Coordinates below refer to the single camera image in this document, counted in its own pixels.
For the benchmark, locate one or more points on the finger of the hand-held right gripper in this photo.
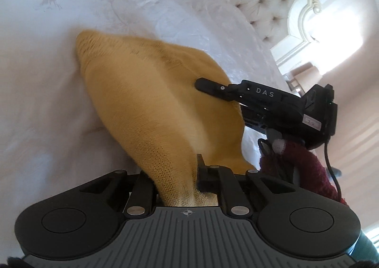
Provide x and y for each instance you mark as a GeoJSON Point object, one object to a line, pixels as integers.
{"type": "Point", "coordinates": [211, 87]}

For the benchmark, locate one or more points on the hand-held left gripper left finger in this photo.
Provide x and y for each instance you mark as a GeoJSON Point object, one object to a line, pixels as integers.
{"type": "Point", "coordinates": [142, 189]}

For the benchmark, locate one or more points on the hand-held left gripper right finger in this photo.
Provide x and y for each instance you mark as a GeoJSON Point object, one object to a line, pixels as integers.
{"type": "Point", "coordinates": [207, 179]}

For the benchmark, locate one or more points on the yellow knit sweater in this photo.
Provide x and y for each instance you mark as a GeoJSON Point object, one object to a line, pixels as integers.
{"type": "Point", "coordinates": [142, 93]}

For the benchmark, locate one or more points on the white bed cover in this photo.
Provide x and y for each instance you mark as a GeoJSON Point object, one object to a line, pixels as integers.
{"type": "Point", "coordinates": [44, 93]}

